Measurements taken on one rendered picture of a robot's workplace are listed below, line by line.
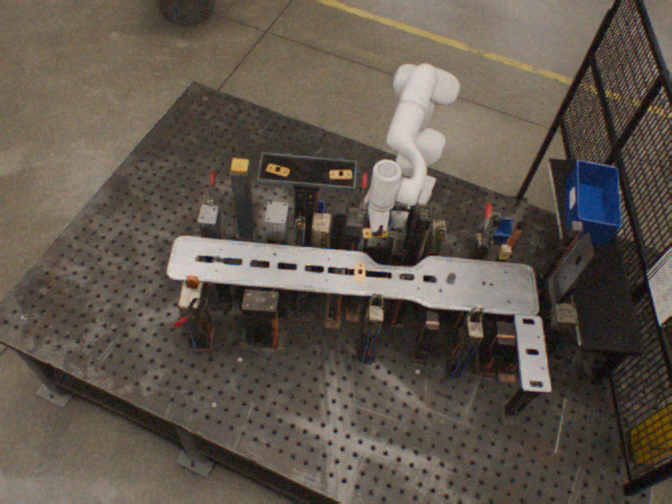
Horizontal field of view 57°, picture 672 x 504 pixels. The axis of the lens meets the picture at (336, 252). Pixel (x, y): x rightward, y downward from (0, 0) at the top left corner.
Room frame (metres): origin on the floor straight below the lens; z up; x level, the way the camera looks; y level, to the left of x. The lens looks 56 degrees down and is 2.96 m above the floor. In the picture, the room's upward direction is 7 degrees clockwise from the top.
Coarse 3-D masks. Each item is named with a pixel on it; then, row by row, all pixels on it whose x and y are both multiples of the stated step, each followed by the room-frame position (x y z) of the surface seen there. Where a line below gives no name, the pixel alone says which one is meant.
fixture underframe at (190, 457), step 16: (32, 368) 0.98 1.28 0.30; (48, 368) 0.99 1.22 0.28; (48, 384) 0.97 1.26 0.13; (64, 384) 0.95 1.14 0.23; (80, 384) 0.95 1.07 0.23; (64, 400) 0.94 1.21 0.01; (96, 400) 0.89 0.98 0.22; (112, 400) 0.90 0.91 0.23; (128, 416) 0.84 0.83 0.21; (144, 416) 0.84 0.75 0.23; (160, 432) 0.79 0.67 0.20; (176, 432) 0.79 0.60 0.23; (192, 448) 0.73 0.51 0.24; (208, 448) 0.74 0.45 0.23; (192, 464) 0.71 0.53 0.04; (208, 464) 0.73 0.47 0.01; (224, 464) 0.69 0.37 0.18; (240, 464) 0.69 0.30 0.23; (272, 480) 0.64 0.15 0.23; (304, 496) 0.59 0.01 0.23; (320, 496) 0.60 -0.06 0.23
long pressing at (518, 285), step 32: (192, 256) 1.22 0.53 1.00; (224, 256) 1.24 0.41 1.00; (256, 256) 1.25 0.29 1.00; (288, 256) 1.27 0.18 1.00; (320, 256) 1.29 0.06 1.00; (352, 256) 1.31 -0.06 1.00; (288, 288) 1.14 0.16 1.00; (320, 288) 1.15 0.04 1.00; (352, 288) 1.17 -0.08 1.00; (384, 288) 1.18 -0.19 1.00; (416, 288) 1.20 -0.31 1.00; (448, 288) 1.21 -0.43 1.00; (480, 288) 1.23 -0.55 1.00; (512, 288) 1.25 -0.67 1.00
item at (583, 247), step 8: (584, 240) 1.28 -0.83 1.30; (576, 248) 1.29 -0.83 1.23; (584, 248) 1.26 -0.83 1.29; (592, 248) 1.22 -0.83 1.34; (568, 256) 1.31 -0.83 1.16; (576, 256) 1.27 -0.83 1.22; (584, 256) 1.23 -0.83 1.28; (592, 256) 1.20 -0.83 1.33; (568, 264) 1.28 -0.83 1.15; (584, 264) 1.21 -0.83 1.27; (560, 272) 1.29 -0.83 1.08; (568, 272) 1.25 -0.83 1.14; (576, 272) 1.22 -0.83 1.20; (552, 280) 1.30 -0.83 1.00; (560, 280) 1.26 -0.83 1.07; (568, 280) 1.22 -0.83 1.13; (560, 288) 1.24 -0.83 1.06; (568, 288) 1.19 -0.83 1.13; (560, 296) 1.21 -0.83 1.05
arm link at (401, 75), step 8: (408, 64) 1.73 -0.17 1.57; (400, 72) 1.69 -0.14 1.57; (408, 72) 1.69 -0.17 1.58; (400, 80) 1.67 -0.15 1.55; (400, 88) 1.66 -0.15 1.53; (400, 96) 1.67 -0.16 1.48; (432, 104) 1.72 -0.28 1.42; (432, 112) 1.71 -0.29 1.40; (424, 120) 1.69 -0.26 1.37; (424, 128) 1.71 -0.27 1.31
